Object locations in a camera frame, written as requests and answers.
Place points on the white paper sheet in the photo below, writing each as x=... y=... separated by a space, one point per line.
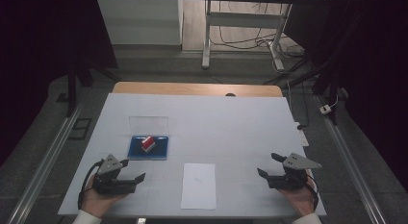
x=198 y=188

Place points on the large white table cover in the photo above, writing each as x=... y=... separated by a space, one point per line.
x=224 y=131

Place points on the blue ink pad case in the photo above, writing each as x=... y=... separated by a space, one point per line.
x=160 y=150

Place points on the wooden table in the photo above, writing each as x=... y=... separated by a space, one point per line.
x=192 y=88

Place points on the red and white stamp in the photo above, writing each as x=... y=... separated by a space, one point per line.
x=148 y=144

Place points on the dark round table grommet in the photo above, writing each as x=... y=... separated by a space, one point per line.
x=230 y=94

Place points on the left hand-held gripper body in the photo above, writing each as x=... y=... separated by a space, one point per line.
x=110 y=185

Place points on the white cabinet panel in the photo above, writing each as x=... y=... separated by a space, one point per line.
x=141 y=20

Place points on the black floor outlet frame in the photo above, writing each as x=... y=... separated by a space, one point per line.
x=80 y=129

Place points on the person's left hand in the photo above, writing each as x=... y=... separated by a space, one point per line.
x=96 y=203

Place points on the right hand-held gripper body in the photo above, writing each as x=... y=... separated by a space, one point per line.
x=292 y=180

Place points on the dark curtain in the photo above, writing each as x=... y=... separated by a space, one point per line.
x=38 y=57
x=378 y=73

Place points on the metal floor rail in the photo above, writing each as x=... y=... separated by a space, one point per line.
x=349 y=160
x=45 y=166

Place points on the white desk frame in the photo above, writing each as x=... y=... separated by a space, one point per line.
x=240 y=19

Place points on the person's right hand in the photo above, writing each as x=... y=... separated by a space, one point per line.
x=303 y=200

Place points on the black stand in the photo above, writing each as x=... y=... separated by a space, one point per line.
x=324 y=73
x=72 y=86

